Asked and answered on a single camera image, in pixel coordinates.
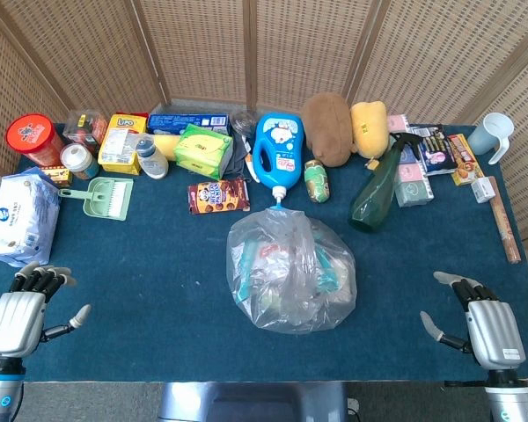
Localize yellow snack box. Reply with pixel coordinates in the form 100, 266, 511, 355
97, 113, 149, 176

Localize white bottle with blue cap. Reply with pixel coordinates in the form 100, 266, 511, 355
134, 134, 170, 180

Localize pale blue plastic mug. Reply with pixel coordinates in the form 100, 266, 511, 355
467, 113, 516, 165

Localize pink green soap boxes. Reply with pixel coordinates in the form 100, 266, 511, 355
395, 179, 436, 208

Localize green tissue pack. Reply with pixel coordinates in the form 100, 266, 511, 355
173, 123, 234, 181

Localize light green hand brush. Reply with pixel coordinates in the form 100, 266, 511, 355
99, 181, 132, 217

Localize pink tissue pack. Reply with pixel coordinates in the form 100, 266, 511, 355
395, 164, 426, 184
386, 114, 411, 134

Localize teal edged packet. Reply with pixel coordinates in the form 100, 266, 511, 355
238, 243, 341, 301

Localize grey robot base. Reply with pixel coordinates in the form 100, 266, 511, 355
157, 381, 349, 422

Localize light green dustpan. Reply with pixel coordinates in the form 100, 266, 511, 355
57, 177, 134, 220

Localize red cylindrical snack can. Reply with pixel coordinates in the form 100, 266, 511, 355
5, 113, 66, 167

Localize blue cartoon detergent bottle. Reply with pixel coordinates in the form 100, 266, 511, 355
252, 112, 304, 208

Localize yellow sponge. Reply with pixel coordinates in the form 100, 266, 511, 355
152, 134, 182, 162

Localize blue carpet table cover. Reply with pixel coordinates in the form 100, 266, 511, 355
0, 122, 528, 382

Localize white rice bag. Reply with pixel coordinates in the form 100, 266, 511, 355
0, 166, 62, 268

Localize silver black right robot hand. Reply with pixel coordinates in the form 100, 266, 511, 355
419, 271, 527, 370

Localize Hello Panda biscuit box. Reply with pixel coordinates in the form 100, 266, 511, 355
187, 178, 251, 215

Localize yellow red snack packet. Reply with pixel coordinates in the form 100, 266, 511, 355
446, 134, 486, 186

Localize brown paper roll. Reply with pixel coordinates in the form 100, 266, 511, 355
486, 175, 523, 265

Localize clear plastic bag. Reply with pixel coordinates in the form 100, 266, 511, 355
226, 207, 358, 335

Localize green printed can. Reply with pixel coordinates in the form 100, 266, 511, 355
304, 159, 332, 204

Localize long blue box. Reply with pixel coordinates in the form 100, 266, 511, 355
147, 113, 231, 136

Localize jar with white lid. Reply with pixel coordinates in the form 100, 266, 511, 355
60, 142, 100, 181

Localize clear box with red contents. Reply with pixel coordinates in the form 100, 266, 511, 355
63, 109, 110, 156

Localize small white box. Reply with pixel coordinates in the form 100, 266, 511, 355
470, 178, 495, 205

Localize yellow plush toy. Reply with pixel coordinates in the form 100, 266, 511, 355
349, 100, 391, 160

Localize dark green spray bottle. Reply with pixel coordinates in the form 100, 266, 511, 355
348, 133, 424, 234

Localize small red yellow box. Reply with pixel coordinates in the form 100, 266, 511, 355
39, 164, 74, 188

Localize pale blue tissue pack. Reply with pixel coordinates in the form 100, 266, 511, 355
398, 146, 424, 167

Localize white orange pen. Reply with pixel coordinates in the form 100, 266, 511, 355
243, 135, 261, 185

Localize woven folding screen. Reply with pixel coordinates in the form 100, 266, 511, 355
0, 0, 528, 309

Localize battery pack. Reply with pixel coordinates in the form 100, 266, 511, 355
410, 125, 459, 178

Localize brown plush toy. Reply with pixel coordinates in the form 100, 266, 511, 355
301, 92, 354, 169

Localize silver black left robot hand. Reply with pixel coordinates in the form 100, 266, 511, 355
0, 262, 92, 358

